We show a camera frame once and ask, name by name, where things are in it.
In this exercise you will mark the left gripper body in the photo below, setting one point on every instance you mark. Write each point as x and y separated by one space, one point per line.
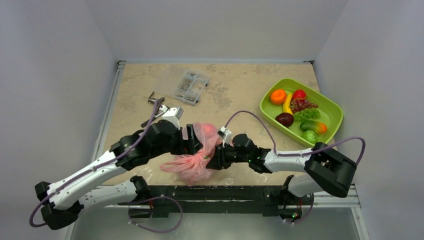
177 146

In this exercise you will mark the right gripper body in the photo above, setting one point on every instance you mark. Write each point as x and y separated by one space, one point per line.
216 158

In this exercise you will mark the pink plastic bag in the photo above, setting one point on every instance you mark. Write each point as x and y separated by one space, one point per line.
192 168

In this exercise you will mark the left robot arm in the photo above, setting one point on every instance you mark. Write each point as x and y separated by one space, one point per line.
63 201

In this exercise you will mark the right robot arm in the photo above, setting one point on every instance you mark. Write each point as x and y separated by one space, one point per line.
320 168

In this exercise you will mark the fake dark red plum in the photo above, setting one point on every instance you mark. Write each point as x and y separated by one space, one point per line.
286 119

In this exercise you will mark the fake banana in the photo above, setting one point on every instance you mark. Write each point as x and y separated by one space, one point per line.
286 107

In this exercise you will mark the fake green lime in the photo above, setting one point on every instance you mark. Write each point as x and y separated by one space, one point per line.
310 136

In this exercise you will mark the fake red grapes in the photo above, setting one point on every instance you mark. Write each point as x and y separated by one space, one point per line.
298 105

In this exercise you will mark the fake red strawberry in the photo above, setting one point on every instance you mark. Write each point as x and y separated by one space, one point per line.
299 94

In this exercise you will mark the fake mango green orange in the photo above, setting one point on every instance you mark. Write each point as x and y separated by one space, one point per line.
311 125

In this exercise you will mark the fake green grapes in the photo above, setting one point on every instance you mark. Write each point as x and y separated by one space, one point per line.
307 114

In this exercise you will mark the black metal clamp tool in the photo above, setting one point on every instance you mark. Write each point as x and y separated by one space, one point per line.
152 99

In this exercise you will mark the clear screw organizer box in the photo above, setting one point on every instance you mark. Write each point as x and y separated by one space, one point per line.
191 86

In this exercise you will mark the green plastic tray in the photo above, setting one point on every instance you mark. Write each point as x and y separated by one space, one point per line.
330 113

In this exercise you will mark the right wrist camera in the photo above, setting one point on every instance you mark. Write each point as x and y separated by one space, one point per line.
226 135

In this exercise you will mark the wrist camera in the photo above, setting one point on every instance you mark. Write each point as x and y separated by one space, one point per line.
173 115
226 135

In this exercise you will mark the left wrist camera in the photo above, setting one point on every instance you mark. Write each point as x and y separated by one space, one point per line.
173 115

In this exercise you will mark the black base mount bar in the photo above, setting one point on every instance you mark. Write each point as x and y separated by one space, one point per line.
266 200

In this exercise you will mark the aluminium frame rail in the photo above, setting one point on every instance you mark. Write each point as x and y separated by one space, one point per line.
104 126

